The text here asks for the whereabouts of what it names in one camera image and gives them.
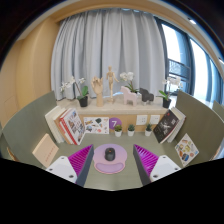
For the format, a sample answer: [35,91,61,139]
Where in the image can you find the white sticker sheet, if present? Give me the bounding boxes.
[83,116,110,135]

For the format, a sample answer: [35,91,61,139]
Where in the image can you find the white books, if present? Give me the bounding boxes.
[44,105,73,145]
[166,106,187,144]

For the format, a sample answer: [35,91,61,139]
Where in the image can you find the grey curtain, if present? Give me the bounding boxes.
[50,8,168,101]

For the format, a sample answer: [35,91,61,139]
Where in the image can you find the white orchid in black pot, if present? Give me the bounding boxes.
[59,76,90,108]
[119,71,139,94]
[155,76,183,109]

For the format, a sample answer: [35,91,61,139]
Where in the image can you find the colourful sticker sheet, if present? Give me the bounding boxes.
[174,132,200,168]

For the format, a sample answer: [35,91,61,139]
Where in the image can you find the beige card board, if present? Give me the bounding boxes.
[31,133,60,169]

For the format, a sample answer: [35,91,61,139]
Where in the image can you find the dark framed window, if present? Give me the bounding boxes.
[154,16,224,108]

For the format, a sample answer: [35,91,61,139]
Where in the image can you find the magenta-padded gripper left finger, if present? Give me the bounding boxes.
[45,143,95,187]

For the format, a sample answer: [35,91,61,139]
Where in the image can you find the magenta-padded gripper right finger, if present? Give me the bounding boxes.
[132,143,183,186]

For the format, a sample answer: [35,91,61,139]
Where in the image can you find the green desk partition panel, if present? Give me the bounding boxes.
[174,90,224,166]
[1,90,58,168]

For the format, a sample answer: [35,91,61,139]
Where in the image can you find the black computer mouse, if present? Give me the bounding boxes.
[104,146,116,162]

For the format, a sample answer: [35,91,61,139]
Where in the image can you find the small succulent in white pot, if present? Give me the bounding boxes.
[127,124,136,137]
[144,123,154,137]
[113,124,124,138]

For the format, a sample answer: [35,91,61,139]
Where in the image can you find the wooden desk back ledge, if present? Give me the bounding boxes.
[56,98,176,134]

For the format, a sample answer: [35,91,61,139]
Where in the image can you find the white wall socket plate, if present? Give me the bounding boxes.
[149,114,161,126]
[135,114,149,126]

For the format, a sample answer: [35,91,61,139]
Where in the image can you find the black horse figure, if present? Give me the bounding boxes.
[139,87,155,105]

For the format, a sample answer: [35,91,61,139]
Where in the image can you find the wooden mannequin figure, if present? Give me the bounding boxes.
[105,65,120,104]

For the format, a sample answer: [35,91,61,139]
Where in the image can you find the purple round number sign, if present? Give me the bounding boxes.
[108,117,123,131]

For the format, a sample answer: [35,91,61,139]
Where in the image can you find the black book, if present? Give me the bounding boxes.
[152,109,181,144]

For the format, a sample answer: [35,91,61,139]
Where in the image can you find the purple mouse pad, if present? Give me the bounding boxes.
[92,143,128,175]

